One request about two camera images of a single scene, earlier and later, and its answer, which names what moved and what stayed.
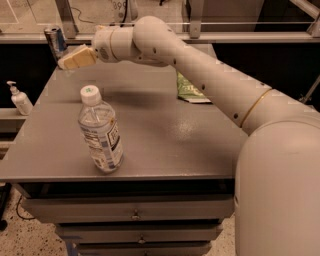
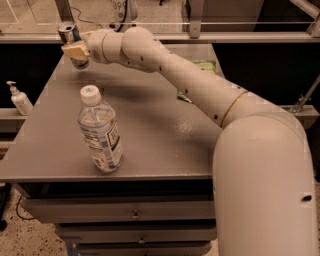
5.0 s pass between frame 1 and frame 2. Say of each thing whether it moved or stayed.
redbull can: moved
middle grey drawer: stayed
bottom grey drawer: stayed
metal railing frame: stayed
